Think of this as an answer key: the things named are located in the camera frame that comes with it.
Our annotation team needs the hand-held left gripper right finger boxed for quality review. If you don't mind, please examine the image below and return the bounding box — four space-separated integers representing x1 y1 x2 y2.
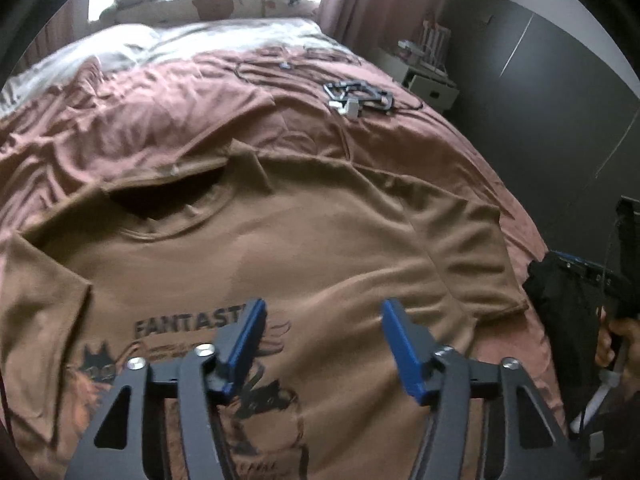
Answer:
381 299 586 480

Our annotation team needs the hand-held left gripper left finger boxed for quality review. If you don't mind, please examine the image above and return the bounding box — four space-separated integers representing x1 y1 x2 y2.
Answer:
65 297 268 480

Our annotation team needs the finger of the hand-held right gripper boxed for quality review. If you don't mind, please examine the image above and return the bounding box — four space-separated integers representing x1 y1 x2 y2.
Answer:
556 252 621 283

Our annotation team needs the brown printed T-shirt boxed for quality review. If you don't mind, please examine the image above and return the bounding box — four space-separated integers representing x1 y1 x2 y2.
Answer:
0 137 531 480

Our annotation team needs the person's right hand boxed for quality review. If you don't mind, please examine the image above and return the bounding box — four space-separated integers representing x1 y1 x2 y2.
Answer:
595 307 640 376

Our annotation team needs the black cloth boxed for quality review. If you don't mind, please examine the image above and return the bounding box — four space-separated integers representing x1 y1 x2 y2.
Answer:
522 252 608 431

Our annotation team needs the white charger plug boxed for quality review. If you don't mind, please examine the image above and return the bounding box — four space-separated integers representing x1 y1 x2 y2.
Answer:
328 99 362 120

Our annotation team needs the white nightstand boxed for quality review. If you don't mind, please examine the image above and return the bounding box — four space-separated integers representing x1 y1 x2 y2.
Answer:
377 40 460 113

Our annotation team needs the pink-brown blanket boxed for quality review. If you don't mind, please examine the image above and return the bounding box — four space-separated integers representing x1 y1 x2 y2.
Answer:
0 17 568 480

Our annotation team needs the white desk organizer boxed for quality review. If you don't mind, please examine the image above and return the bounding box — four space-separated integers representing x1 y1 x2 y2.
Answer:
421 20 451 71

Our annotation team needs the cream cushion with brown patches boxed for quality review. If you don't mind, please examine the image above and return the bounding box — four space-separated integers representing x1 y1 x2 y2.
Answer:
100 0 321 23

